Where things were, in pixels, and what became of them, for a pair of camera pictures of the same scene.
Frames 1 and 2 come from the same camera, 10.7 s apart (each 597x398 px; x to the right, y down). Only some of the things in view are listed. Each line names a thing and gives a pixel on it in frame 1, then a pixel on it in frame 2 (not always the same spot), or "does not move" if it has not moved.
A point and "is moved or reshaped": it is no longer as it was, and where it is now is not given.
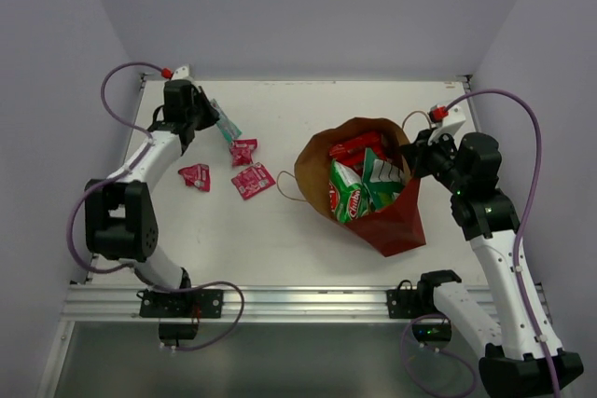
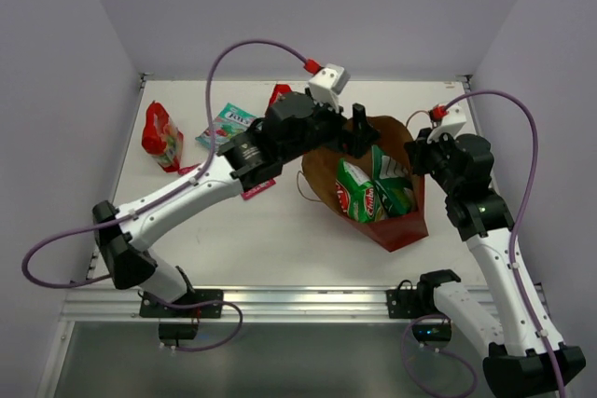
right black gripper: [418, 151] does not move
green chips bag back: [381, 181] is moved or reshaped
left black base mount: [178, 311] does not move
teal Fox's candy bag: [225, 125] is moved or reshaped
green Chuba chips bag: [347, 197] is moved or reshaped
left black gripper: [204, 107] -> [347, 132]
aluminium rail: [260, 303] does not move
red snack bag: [353, 150] -> [279, 89]
